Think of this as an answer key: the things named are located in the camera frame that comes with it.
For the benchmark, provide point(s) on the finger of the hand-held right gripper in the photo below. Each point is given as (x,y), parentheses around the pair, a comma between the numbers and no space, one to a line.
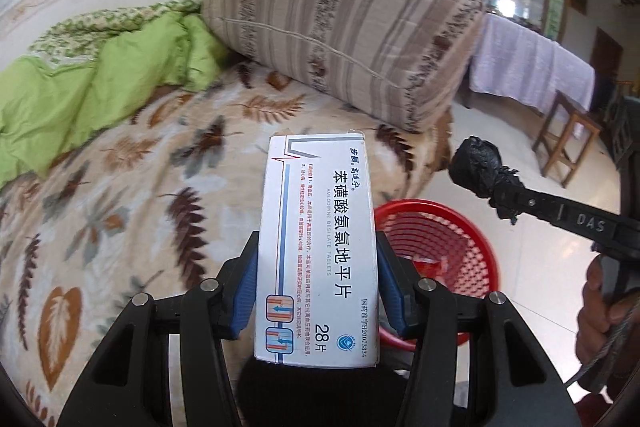
(537,207)

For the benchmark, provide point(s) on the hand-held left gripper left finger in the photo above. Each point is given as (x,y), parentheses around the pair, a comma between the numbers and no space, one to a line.
(245,292)

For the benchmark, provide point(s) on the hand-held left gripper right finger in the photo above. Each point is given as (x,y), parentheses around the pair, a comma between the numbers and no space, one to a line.
(395,292)

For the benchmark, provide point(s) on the red plastic basket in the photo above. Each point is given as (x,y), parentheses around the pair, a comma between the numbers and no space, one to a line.
(440,247)

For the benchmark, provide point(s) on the black plastic bag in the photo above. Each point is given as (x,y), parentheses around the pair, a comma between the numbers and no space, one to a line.
(475,167)

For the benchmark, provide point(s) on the white medicine box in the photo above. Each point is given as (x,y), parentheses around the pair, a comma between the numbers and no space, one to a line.
(320,232)

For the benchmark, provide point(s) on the person's right forearm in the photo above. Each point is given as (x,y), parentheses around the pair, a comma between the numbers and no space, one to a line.
(590,409)

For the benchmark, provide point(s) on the person's right hand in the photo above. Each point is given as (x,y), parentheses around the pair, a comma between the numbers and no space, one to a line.
(595,327)

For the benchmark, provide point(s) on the wooden stool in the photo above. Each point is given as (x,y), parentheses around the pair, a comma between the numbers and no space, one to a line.
(575,122)

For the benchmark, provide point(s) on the dark wooden cabinet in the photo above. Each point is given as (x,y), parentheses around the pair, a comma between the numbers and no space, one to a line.
(625,127)

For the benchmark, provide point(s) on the leaf-printed fleece blanket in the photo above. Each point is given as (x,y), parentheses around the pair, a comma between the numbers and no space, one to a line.
(150,217)

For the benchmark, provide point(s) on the table with lilac tablecloth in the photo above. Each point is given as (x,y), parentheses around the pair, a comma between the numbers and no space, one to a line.
(525,57)

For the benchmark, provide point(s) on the brown wooden door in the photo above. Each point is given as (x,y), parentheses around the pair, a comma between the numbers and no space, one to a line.
(607,52)

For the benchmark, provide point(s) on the green quilt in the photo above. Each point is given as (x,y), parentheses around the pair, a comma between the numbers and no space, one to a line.
(100,82)

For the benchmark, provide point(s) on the striped floral cushion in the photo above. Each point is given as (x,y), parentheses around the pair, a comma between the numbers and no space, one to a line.
(350,17)

